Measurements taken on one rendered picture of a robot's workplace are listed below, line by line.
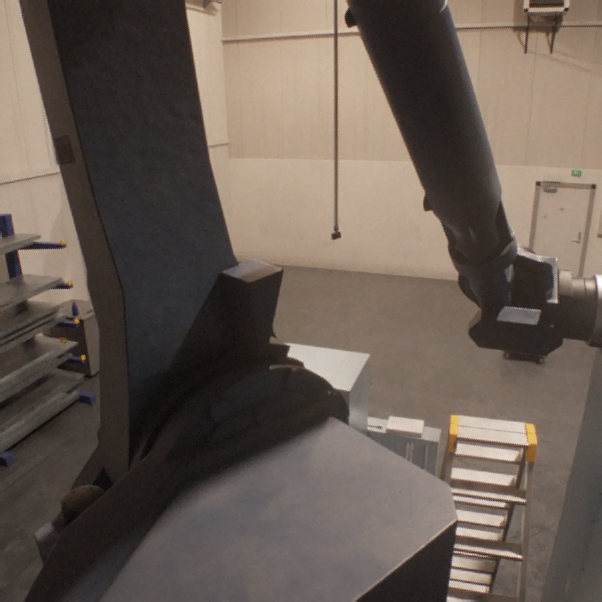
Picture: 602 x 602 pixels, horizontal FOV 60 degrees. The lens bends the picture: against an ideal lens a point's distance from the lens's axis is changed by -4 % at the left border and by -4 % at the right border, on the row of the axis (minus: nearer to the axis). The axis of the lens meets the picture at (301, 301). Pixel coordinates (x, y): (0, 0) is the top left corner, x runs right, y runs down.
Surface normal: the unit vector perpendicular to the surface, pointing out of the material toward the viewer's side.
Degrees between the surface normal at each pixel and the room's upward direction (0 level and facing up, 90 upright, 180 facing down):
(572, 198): 90
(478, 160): 99
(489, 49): 90
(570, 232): 90
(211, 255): 80
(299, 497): 0
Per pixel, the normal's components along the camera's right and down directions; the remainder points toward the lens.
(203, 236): 0.62, 0.10
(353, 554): -0.02, -0.94
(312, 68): -0.34, 0.33
